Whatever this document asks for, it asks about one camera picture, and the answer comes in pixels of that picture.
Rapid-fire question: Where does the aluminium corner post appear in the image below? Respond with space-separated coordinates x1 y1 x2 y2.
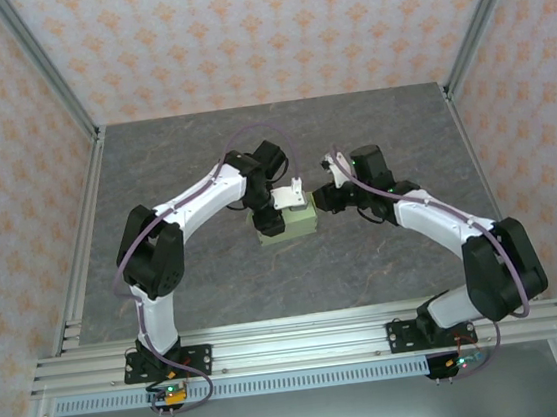
0 0 105 150
432 0 544 100

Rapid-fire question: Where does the pale green paper box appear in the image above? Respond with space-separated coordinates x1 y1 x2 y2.
250 189 323 250

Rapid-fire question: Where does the aluminium table side rail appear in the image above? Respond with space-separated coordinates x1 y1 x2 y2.
442 79 543 309
26 125 132 357

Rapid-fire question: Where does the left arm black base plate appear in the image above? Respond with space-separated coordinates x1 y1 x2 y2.
120 341 217 387

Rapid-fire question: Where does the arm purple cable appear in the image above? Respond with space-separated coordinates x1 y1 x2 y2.
94 118 329 417
329 125 540 393

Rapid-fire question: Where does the grey slotted cable duct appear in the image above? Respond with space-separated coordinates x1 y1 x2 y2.
52 354 432 417

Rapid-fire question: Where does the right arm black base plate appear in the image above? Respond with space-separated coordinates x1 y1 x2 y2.
385 310 478 357

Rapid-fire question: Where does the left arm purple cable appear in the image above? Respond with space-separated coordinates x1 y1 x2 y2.
94 118 329 417

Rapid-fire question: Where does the aluminium mounting beam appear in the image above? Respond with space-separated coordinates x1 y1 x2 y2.
25 287 557 400

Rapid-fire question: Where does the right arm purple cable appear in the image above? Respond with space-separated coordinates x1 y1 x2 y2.
329 125 540 393

